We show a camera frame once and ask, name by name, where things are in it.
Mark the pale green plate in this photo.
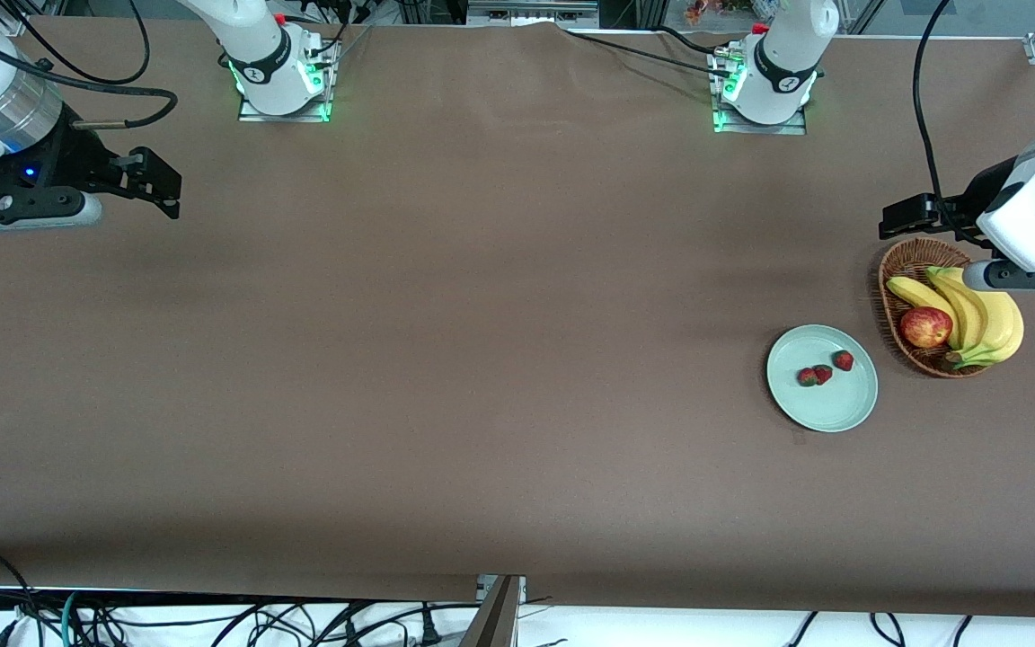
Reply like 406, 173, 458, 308
766, 324, 879, 433

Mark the yellow banana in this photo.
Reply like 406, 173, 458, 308
886, 276, 963, 350
931, 268, 1024, 369
924, 266, 990, 356

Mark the brown wicker basket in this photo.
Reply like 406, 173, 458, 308
878, 238, 995, 379

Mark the red apple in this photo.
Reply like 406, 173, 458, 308
899, 306, 954, 350

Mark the grey background device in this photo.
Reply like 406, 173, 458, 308
466, 0, 599, 28

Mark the brown table cover sheet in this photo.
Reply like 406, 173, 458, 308
0, 16, 1035, 621

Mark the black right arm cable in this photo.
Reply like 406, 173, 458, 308
0, 0, 180, 131

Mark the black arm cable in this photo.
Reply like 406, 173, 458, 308
0, 0, 180, 131
913, 0, 963, 214

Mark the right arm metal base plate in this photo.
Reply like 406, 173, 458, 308
238, 40, 332, 123

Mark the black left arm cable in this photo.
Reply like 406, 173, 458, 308
913, 0, 963, 214

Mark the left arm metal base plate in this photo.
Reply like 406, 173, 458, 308
712, 45, 808, 136

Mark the short black table cable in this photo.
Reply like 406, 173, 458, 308
657, 25, 727, 55

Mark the long black table cable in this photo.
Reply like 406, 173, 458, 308
558, 25, 734, 78

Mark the aluminium frame profile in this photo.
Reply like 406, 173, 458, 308
462, 575, 526, 647

